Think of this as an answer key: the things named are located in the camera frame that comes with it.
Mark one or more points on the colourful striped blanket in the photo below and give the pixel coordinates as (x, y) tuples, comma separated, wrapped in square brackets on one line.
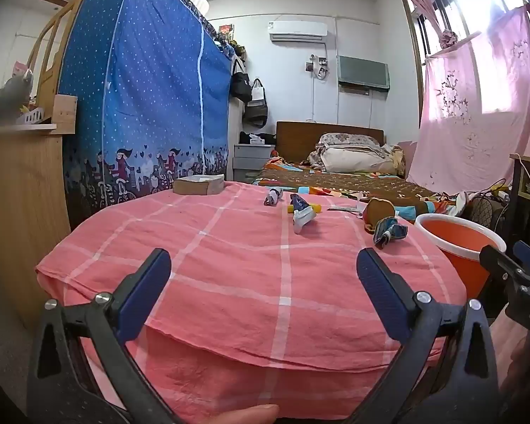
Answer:
[(335, 183)]

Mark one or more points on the black electric fan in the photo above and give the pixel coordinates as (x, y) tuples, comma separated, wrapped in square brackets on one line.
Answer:
[(486, 212)]

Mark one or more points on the white wrapper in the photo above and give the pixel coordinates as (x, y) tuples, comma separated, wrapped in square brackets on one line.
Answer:
[(344, 207)]

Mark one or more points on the white air conditioner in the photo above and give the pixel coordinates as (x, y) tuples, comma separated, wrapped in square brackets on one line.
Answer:
[(298, 31)]

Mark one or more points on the brown tissue box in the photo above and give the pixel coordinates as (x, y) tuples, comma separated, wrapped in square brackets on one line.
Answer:
[(198, 184)]

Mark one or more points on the wooden bed headboard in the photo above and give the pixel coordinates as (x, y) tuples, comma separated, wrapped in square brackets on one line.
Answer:
[(298, 139)]

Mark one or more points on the pink checked tablecloth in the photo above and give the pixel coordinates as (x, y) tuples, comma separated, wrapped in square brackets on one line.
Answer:
[(247, 282)]

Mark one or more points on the wall socket with plugs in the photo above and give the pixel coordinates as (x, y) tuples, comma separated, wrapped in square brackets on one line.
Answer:
[(317, 65)]

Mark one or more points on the orange plastic bucket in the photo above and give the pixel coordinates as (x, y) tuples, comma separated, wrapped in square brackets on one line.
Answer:
[(459, 243)]

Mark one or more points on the pink hanging sheet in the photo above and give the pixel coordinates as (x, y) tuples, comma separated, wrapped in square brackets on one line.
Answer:
[(477, 110)]

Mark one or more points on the grey nightstand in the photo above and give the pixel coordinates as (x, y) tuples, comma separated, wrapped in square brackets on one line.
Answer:
[(251, 159)]

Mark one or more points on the white lamp shade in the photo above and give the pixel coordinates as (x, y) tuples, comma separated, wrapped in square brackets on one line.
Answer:
[(196, 2)]

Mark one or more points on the white plastic basket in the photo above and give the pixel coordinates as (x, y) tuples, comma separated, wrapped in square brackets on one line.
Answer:
[(30, 117)]

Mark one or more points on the black hanging bag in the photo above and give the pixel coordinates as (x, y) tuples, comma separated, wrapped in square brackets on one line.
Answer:
[(240, 84)]

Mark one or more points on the grey sock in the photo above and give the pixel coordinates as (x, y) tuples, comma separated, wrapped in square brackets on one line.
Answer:
[(273, 196)]

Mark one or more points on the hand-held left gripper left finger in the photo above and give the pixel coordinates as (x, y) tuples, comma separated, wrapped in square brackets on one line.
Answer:
[(148, 291)]

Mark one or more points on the blue patterned sock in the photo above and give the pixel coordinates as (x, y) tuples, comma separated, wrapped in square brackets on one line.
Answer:
[(388, 232)]

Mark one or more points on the person's left hand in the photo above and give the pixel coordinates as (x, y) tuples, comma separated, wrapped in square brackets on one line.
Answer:
[(243, 415)]

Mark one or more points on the blue dotted bed curtain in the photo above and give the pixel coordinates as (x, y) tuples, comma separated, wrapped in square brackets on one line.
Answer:
[(145, 97)]

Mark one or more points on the blue white sock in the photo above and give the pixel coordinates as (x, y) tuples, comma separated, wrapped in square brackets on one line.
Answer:
[(302, 214)]

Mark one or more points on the grey plush toy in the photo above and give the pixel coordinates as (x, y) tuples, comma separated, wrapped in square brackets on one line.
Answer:
[(11, 97)]

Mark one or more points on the white tote bag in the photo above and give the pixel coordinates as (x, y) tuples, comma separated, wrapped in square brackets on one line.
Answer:
[(258, 90)]

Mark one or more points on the wooden desk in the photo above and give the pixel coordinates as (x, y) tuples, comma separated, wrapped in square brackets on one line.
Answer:
[(528, 185)]

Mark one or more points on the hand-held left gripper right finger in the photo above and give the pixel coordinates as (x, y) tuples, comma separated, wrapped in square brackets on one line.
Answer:
[(382, 291)]

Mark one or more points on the folded floral quilt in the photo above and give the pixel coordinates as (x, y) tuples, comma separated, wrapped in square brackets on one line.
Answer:
[(353, 154)]

